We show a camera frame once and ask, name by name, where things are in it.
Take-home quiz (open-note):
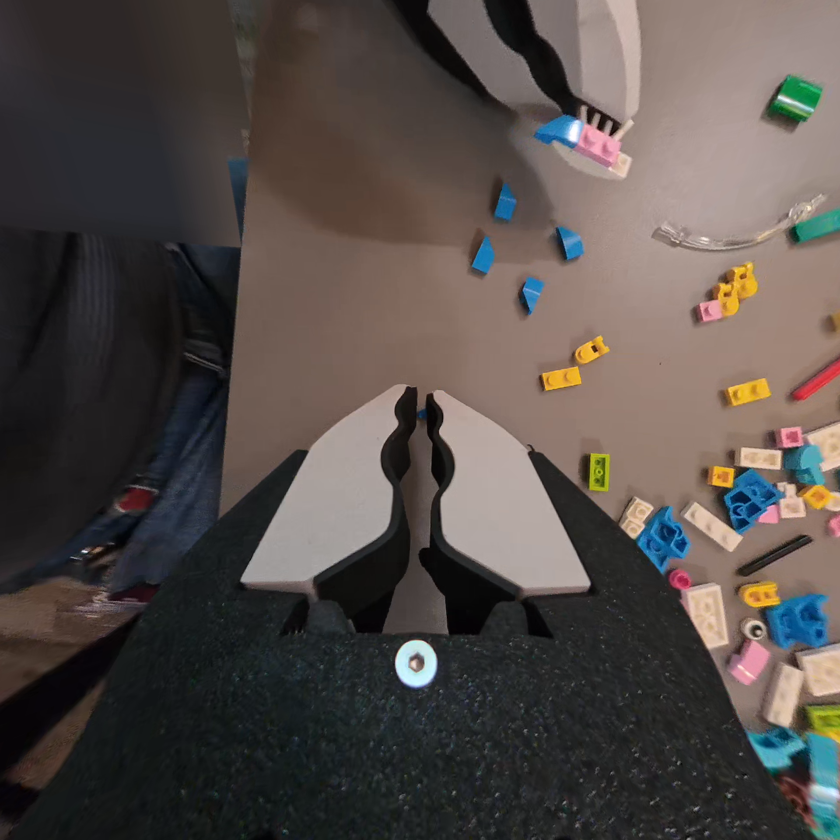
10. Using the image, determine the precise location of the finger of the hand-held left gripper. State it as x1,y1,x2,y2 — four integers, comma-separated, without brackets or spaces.
532,0,643,140
427,0,588,124

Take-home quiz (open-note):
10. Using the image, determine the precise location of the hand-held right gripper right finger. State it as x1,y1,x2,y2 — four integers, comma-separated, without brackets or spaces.
427,390,592,598

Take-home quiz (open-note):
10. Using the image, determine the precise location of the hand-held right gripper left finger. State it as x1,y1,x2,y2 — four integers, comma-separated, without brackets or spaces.
241,385,419,601

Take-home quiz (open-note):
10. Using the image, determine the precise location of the pink blue white lego assembly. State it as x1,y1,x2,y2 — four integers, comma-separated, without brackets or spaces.
533,115,634,179

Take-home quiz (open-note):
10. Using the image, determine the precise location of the dark green lego brick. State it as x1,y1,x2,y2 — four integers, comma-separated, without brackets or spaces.
768,74,824,122

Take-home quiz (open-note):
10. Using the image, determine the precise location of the clear plastic lego piece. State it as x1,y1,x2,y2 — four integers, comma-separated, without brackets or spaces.
653,193,828,252

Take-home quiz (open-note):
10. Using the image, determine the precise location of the pile of mixed lego bricks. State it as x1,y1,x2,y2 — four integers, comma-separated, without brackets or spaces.
617,420,840,840

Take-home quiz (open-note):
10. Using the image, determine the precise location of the yellow lego pieces cluster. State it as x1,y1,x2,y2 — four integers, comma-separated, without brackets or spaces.
713,262,759,317

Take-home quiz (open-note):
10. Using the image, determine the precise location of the teal lego bar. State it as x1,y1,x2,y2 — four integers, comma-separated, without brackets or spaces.
791,209,840,244

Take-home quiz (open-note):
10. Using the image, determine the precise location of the red lego bar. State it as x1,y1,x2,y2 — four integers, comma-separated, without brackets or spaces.
791,357,840,403

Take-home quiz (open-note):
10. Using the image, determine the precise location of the person's jeans leg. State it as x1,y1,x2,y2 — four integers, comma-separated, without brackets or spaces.
66,243,240,598

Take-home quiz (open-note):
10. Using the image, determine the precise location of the person's dark sweater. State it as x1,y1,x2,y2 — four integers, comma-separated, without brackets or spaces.
0,226,191,592

